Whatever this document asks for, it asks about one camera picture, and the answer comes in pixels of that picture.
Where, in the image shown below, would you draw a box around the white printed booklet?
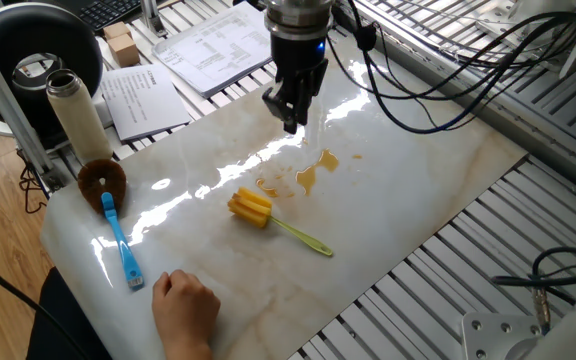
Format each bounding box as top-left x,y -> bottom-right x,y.
98,63 -> 193,143

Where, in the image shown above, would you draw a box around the metal stand foot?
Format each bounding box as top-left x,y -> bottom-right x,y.
140,0 -> 168,39

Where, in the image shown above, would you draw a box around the brown sauce spill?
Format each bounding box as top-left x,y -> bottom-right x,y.
255,148 -> 364,199

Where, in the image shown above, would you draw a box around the black computer keyboard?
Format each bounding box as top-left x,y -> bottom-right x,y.
70,0 -> 144,34

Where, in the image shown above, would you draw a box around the stack of printed papers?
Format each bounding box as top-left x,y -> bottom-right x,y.
151,1 -> 273,99

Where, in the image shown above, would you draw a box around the person's bare hand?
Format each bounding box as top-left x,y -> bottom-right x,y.
151,269 -> 222,360

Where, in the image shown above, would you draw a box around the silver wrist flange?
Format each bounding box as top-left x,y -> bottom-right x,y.
264,0 -> 335,41

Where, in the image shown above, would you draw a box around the aluminium frame post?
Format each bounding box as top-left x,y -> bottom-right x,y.
0,17 -> 69,194

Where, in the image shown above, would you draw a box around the yellow sponge brush green handle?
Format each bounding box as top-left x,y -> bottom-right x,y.
226,186 -> 334,258

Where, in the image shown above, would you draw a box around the small cardboard box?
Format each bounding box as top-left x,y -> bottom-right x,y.
106,33 -> 141,69

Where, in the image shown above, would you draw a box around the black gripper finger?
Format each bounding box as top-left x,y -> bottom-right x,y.
283,58 -> 329,135
261,85 -> 295,124

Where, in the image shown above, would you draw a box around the black floor cable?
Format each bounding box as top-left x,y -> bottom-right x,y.
0,244 -> 89,360

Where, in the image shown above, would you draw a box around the cream thermos bottle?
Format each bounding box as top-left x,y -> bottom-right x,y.
45,68 -> 114,165

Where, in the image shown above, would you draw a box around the black trousers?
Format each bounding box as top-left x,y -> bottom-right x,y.
25,267 -> 114,360

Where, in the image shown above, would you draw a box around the brown bristle brush blue handle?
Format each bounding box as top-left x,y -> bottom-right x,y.
76,158 -> 145,292

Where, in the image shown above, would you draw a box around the small wooden block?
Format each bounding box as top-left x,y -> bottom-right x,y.
102,21 -> 133,41

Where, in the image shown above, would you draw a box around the glossy marble pattern slab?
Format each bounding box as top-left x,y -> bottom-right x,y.
40,32 -> 528,360

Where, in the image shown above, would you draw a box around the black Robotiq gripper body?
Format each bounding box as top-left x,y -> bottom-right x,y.
270,32 -> 330,85

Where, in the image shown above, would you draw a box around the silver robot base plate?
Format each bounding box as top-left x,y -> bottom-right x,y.
461,312 -> 544,360

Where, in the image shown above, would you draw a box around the black cable with metal plug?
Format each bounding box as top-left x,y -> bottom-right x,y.
490,246 -> 576,336

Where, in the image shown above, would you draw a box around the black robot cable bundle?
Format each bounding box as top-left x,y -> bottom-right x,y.
327,0 -> 576,136

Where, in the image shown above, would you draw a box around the tangled black cable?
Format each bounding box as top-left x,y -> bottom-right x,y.
16,149 -> 49,215

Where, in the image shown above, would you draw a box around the grey aluminium rail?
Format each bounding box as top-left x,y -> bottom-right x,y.
332,0 -> 576,201

